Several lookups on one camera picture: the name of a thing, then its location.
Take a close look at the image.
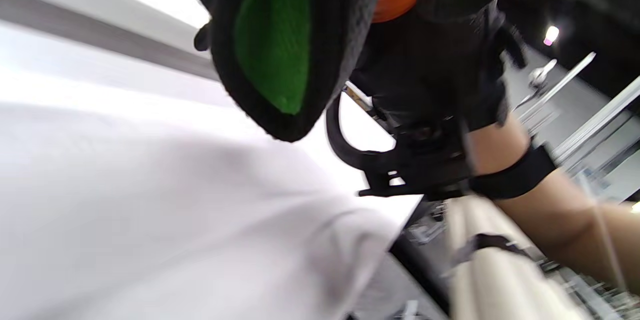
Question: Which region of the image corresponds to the person's right hand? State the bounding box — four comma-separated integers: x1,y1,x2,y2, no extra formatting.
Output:
350,0,528,133

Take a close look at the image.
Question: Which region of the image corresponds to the green hand towel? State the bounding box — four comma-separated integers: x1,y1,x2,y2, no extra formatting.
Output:
194,0,508,143

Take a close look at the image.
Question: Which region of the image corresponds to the person's right forearm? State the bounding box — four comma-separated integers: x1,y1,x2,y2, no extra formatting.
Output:
467,115,640,295

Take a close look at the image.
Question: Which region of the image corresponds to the person's beige trouser leg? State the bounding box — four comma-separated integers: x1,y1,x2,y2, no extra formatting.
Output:
445,195,596,320

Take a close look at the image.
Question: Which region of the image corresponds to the white rectangular tray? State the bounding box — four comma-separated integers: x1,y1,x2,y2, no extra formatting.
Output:
0,0,223,81

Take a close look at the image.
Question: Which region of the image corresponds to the black wrist strap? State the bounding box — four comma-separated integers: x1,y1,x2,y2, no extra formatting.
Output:
470,144,557,200

